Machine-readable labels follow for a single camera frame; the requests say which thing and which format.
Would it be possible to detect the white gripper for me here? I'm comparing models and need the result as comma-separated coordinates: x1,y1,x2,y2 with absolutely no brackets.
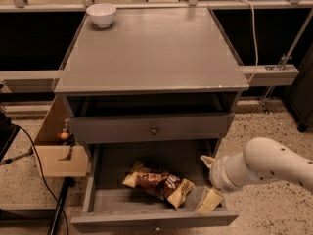
196,155,240,212

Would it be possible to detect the brown chip bag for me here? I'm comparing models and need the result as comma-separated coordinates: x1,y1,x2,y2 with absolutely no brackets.
122,161,195,209

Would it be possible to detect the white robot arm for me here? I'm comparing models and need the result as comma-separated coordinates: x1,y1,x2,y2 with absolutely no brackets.
196,137,313,213

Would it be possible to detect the closed grey top drawer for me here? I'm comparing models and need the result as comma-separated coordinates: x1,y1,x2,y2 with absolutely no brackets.
69,114,234,144

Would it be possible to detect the open grey middle drawer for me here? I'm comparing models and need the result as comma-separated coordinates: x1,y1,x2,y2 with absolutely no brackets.
71,140,238,233

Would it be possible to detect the grey wooden drawer cabinet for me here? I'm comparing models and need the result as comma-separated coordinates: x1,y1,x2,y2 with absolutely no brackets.
54,7,250,149

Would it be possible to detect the dark cabinet at right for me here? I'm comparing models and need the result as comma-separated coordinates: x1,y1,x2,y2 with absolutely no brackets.
284,43,313,132

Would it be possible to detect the grey metal railing beam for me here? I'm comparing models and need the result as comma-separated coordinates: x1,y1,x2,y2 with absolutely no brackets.
240,65,299,86

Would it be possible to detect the black stand leg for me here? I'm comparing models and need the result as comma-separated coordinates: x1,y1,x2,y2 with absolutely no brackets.
47,177,75,235

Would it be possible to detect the small orange ball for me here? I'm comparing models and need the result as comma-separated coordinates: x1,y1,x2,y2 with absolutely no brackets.
60,132,69,140

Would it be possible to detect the light wooden box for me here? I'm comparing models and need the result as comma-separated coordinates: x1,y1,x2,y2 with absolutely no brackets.
34,97,89,177

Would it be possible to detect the white ceramic bowl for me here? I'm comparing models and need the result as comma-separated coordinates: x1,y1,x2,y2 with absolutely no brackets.
86,3,116,27

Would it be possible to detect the black cable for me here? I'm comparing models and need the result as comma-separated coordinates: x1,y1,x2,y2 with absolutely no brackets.
12,123,70,235

